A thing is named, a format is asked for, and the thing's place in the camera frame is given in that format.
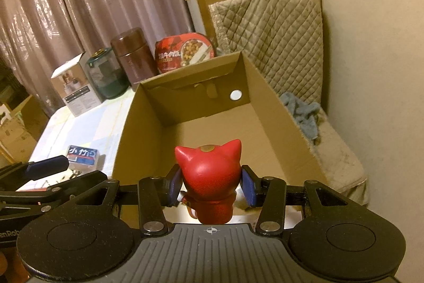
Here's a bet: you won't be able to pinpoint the beige quilted chair cover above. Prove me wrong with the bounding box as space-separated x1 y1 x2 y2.
208 0 369 205

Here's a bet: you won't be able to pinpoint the open brown cardboard box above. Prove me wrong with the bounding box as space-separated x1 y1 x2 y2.
112 53 325 186

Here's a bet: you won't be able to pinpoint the white humidifier product box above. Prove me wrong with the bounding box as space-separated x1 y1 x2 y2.
50 53 102 117

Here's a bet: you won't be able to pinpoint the dark green glass jar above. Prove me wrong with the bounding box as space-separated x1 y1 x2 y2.
86 47 129 99

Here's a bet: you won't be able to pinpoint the clear dental floss pick box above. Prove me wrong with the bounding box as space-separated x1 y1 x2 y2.
66 145 99 167

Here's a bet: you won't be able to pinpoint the brown metal thermos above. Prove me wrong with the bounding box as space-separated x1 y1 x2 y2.
111 27 159 91

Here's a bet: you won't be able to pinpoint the pink curtain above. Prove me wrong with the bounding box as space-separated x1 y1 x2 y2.
1 0 193 115

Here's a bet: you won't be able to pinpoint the cardboard boxes on floor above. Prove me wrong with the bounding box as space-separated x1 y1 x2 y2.
1 95 49 163

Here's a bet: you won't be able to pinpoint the person's left hand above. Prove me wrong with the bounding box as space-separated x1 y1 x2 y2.
0 247 29 283

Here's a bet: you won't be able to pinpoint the grey blue towel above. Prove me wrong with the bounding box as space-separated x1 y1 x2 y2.
280 92 321 141

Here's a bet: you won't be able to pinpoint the red beef rice meal bowl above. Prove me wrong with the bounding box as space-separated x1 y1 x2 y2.
154 32 216 73

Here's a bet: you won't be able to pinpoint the red cat figurine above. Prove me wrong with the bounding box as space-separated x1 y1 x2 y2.
175 139 241 225

